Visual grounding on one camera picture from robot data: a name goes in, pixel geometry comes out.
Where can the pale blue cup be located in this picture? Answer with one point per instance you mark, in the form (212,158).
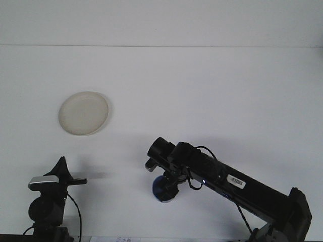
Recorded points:
(156,189)

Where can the pale round plate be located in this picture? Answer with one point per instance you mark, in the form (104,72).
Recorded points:
(83,113)

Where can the white printed paper sheet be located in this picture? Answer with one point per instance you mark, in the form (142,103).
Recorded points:
(113,239)

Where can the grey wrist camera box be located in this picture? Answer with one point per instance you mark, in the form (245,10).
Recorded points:
(151,166)
(43,182)

